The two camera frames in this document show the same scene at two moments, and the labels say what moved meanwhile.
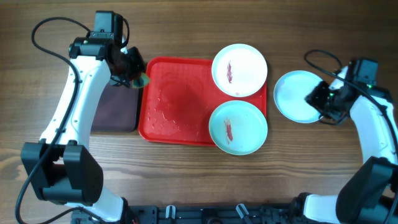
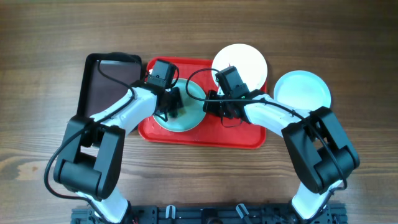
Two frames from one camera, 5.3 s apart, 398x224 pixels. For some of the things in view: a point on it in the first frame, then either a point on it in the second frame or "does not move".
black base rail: x=197 y=214 does not move
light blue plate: x=290 y=94 does not move
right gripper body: x=328 y=99 → x=219 y=109
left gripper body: x=132 y=66 → x=175 y=102
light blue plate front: x=238 y=127 → x=193 y=112
